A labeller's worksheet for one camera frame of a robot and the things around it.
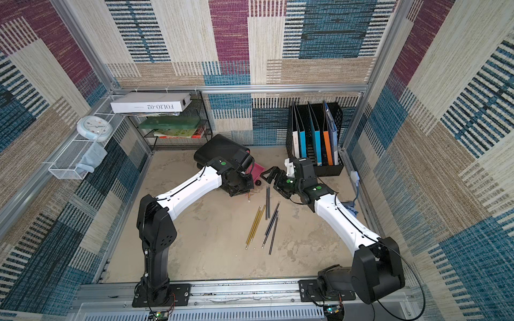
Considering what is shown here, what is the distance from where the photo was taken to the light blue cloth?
659mm

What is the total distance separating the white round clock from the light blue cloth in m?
0.03

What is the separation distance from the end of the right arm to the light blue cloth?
1.96 ft

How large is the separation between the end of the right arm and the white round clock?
2.09 ft

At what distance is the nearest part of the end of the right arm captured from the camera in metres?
0.60

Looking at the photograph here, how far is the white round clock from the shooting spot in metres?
0.74
